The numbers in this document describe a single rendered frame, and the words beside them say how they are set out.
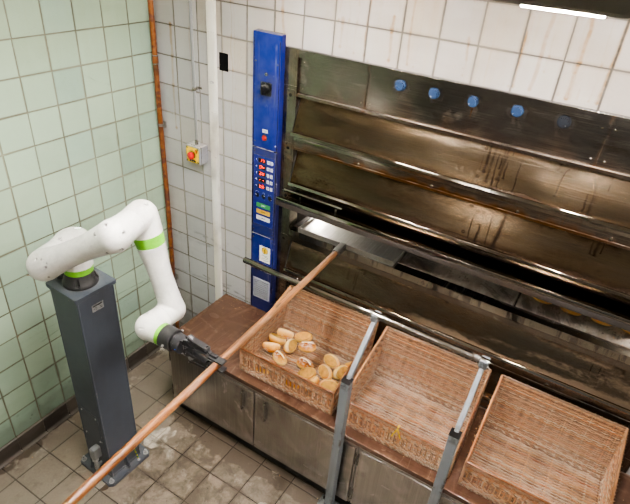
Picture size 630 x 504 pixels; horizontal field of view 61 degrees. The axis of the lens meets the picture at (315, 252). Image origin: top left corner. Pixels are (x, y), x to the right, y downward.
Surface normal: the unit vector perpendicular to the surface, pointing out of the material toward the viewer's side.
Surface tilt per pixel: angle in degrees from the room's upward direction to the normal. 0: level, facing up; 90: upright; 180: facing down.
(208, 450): 0
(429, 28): 90
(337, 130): 70
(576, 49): 90
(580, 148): 90
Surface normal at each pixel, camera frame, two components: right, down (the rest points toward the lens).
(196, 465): 0.07, -0.84
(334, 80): -0.52, 0.43
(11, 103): 0.85, 0.33
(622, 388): -0.46, 0.11
